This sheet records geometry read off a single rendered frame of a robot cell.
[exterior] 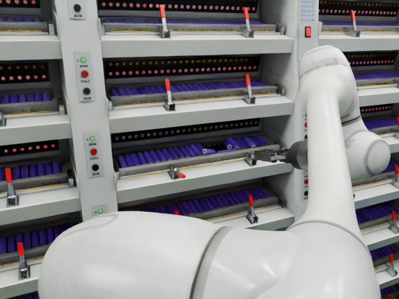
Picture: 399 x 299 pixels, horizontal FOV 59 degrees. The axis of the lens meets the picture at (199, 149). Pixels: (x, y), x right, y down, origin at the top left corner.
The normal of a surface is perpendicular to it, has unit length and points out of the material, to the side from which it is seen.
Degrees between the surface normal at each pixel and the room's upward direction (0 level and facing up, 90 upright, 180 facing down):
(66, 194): 20
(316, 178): 52
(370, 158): 87
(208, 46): 110
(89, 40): 90
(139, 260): 40
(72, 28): 90
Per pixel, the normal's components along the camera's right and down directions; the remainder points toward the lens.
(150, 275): -0.35, -0.45
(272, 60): -0.91, 0.13
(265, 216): 0.09, -0.86
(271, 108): 0.39, 0.49
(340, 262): 0.34, -0.85
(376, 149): 0.29, -0.06
